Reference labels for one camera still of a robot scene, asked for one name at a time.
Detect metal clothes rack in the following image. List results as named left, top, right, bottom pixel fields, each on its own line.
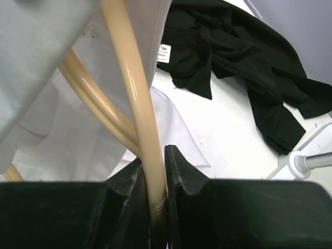
left=267, top=123, right=331, bottom=181

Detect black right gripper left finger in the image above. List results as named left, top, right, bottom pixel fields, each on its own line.
left=1, top=159, right=150, bottom=248

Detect beige plastic hanger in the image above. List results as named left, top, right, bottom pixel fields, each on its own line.
left=5, top=1, right=170, bottom=248

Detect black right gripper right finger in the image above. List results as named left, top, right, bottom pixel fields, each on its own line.
left=164, top=145, right=331, bottom=248

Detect black shirt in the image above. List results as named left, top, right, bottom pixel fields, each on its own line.
left=157, top=1, right=331, bottom=155

